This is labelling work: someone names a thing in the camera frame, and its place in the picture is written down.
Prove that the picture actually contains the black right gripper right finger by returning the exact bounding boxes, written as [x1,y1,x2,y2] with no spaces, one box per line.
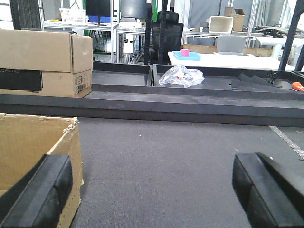
[232,152,304,228]

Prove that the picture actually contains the pink cup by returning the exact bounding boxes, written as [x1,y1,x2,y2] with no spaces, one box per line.
[180,48,190,57]

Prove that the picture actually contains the light blue tray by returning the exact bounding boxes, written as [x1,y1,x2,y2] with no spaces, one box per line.
[173,51,201,61]

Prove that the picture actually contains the black flat tray platform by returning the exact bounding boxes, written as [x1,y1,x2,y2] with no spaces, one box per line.
[0,62,304,127]

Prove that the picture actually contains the black computer monitor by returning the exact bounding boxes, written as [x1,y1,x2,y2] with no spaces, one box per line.
[85,0,111,24]

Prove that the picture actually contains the clear crumpled plastic bag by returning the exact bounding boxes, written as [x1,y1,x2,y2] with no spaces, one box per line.
[158,65,205,88]

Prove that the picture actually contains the orange handled tool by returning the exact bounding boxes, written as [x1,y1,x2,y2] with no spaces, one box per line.
[292,82,304,91]

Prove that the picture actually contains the black office chair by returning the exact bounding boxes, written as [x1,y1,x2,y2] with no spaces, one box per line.
[150,11,184,64]

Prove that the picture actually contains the white plastic basket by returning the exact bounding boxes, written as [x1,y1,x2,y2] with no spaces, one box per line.
[59,8,89,24]

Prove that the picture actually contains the plain brown cardboard box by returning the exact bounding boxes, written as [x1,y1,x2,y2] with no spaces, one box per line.
[0,113,84,228]

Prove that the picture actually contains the white table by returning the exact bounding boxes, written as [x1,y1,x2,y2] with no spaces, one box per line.
[168,52,280,71]

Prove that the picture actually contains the stacked cardboard boxes black label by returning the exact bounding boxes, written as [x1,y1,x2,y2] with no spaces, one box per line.
[0,29,93,98]

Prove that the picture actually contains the grey chair back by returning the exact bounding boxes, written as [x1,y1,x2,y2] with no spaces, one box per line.
[216,35,246,55]

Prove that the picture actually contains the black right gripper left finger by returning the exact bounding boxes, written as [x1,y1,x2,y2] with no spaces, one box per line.
[0,154,73,228]

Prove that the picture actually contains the small brown cardboard box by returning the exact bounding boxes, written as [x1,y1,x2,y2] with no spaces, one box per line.
[224,7,245,32]

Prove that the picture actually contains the white open bin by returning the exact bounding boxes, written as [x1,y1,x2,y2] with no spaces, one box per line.
[206,15,233,34]

